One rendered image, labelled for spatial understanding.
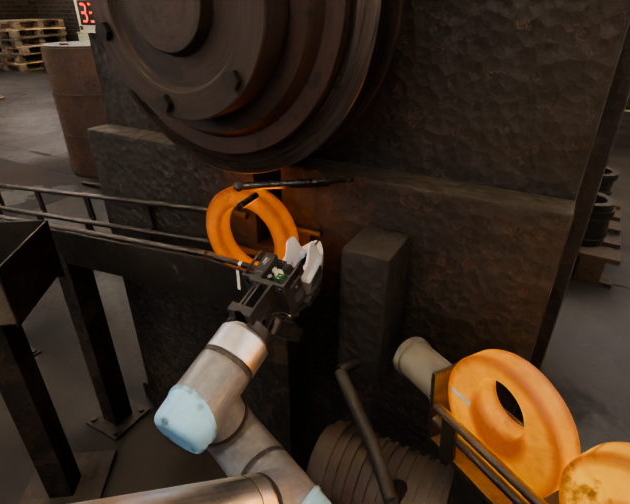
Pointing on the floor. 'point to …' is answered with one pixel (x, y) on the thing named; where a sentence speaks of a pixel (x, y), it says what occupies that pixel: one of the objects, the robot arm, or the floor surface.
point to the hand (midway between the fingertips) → (315, 250)
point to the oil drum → (75, 98)
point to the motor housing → (323, 466)
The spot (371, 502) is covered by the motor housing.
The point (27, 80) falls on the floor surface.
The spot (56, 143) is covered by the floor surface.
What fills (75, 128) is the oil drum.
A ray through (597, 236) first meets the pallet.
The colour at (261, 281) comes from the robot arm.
